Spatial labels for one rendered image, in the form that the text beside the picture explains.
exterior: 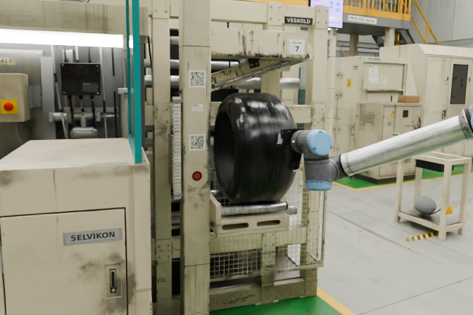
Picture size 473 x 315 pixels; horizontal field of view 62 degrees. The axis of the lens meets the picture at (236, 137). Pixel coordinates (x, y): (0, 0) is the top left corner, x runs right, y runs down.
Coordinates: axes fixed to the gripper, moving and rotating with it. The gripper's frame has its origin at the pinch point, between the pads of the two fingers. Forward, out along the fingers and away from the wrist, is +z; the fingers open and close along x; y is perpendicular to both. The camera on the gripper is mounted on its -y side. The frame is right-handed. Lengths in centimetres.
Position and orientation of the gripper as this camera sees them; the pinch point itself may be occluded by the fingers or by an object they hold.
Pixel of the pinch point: (280, 145)
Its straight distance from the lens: 172.0
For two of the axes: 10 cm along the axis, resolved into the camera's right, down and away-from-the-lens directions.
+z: -2.9, -0.1, 9.6
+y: -0.2, -10.0, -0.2
